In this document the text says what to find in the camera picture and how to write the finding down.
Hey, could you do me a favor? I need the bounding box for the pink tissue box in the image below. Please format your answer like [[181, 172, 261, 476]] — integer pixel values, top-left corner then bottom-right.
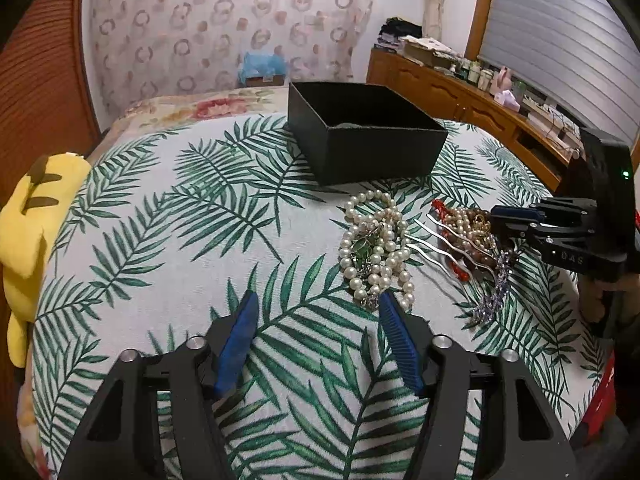
[[495, 89, 523, 111]]

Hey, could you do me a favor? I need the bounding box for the pink rabbit bottle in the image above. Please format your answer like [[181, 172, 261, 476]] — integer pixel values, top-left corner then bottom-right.
[[492, 66, 516, 96]]

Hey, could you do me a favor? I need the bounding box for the small pearl bracelet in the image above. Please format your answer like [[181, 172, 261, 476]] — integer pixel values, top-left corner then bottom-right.
[[444, 206, 497, 252]]

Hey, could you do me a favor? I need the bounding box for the floral blanket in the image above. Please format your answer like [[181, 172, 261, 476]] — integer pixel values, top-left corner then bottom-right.
[[112, 85, 291, 132]]

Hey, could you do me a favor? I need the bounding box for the circle pattern curtain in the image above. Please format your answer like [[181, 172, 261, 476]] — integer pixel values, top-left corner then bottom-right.
[[82, 0, 376, 117]]

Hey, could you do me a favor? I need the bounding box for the blue plastic bag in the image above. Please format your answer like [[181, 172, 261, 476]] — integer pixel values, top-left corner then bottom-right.
[[239, 51, 287, 81]]

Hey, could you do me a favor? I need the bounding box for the silver wavy hair fork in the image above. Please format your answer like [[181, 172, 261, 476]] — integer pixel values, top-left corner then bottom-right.
[[405, 212, 501, 281]]

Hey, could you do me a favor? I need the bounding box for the white power strip with cables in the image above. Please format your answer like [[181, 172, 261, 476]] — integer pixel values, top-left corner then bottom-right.
[[522, 95, 581, 137]]

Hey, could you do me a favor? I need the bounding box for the group of small bottles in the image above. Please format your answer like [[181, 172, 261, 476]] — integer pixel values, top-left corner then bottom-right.
[[452, 57, 496, 92]]

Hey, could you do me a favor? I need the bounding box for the green leaf print cloth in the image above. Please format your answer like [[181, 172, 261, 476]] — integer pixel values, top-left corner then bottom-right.
[[27, 112, 608, 480]]

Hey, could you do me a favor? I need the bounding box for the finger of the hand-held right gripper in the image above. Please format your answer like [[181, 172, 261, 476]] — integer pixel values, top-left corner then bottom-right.
[[489, 204, 549, 222], [491, 220, 540, 242]]

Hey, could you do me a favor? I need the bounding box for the wooden cabinet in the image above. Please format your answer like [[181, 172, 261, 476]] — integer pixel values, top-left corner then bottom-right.
[[367, 47, 583, 191]]

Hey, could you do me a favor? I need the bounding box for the black cardboard box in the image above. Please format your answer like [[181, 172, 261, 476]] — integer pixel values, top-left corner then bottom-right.
[[287, 81, 449, 187]]

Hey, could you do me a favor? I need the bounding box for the box with floral cloth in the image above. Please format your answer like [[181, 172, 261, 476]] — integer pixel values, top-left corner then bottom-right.
[[400, 35, 463, 69]]

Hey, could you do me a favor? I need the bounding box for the red coral bracelet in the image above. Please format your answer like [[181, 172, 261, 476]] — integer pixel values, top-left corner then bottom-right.
[[431, 199, 472, 284]]

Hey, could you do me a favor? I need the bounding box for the pile of dark clothes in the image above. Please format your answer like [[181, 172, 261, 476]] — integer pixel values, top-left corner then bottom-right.
[[377, 17, 423, 51]]

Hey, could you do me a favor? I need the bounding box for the yellow plush toy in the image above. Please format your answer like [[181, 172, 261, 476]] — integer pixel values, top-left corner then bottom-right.
[[0, 152, 93, 368]]

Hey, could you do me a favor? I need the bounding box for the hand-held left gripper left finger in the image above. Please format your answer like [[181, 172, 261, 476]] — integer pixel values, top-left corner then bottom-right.
[[59, 290, 261, 480]]

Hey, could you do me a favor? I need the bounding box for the white pearl necklace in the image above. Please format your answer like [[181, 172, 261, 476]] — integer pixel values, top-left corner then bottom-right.
[[338, 191, 417, 311]]

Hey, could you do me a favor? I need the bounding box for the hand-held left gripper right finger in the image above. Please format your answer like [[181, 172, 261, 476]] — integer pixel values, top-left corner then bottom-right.
[[377, 291, 581, 480]]

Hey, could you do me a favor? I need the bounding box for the grey window blind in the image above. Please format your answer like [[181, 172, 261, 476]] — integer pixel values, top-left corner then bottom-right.
[[477, 0, 640, 146]]

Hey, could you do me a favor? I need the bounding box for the brown slatted wardrobe door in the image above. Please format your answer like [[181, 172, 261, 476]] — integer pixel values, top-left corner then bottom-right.
[[0, 0, 103, 391]]

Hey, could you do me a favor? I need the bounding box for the person's right hand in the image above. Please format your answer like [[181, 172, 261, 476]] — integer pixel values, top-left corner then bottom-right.
[[580, 277, 613, 324]]

